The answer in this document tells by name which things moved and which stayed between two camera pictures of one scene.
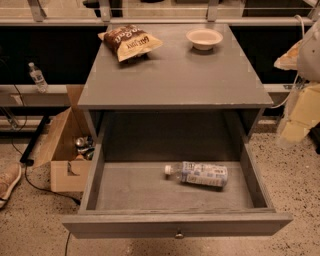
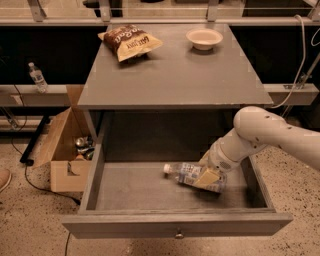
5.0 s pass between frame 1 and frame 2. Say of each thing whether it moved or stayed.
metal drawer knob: stayed
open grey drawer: stayed
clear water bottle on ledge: stayed
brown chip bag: stayed
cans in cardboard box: stayed
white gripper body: moved
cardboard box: stayed
